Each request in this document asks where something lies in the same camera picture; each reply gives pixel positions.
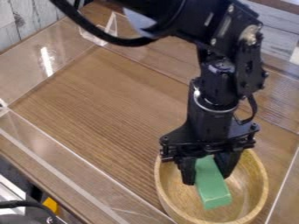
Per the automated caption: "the clear acrylic corner bracket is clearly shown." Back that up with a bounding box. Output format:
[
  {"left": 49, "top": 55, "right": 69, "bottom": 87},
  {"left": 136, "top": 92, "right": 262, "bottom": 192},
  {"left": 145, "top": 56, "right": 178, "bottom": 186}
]
[{"left": 78, "top": 14, "right": 117, "bottom": 47}]

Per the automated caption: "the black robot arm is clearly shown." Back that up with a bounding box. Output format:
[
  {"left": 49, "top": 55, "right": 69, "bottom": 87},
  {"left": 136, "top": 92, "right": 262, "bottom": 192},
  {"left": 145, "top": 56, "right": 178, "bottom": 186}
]
[{"left": 112, "top": 0, "right": 266, "bottom": 186}]

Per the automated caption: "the black cable bottom left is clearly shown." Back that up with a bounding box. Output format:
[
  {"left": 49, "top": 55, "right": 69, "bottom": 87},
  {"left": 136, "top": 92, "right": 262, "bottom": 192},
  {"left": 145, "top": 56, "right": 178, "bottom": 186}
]
[{"left": 0, "top": 199, "right": 56, "bottom": 224}]

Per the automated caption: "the yellow tag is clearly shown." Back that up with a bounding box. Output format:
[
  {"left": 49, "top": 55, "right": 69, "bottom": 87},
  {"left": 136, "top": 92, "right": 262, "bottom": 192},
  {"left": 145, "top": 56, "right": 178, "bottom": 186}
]
[{"left": 42, "top": 197, "right": 60, "bottom": 214}]

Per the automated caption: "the brown wooden bowl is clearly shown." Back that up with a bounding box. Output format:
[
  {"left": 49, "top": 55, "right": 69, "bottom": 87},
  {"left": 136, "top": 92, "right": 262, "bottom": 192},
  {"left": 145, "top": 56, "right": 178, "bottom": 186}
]
[{"left": 153, "top": 150, "right": 268, "bottom": 224}]

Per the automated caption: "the green rectangular block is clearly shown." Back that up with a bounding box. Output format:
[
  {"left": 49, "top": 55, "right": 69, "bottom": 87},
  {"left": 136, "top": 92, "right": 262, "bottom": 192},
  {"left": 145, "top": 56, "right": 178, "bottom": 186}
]
[{"left": 194, "top": 156, "right": 232, "bottom": 209}]

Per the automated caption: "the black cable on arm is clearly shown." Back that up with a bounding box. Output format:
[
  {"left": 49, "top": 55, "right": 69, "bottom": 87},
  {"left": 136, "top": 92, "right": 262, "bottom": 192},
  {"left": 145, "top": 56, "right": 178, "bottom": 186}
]
[{"left": 48, "top": 0, "right": 156, "bottom": 48}]

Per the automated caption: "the clear acrylic tray wall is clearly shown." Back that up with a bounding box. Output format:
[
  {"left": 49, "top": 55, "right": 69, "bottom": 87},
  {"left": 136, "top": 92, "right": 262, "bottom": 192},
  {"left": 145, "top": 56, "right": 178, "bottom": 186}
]
[{"left": 0, "top": 99, "right": 121, "bottom": 224}]

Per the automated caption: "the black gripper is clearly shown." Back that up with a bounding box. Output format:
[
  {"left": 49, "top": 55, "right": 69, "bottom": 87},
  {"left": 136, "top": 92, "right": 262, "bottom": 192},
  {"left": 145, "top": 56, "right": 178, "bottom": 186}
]
[{"left": 160, "top": 80, "right": 258, "bottom": 186}]

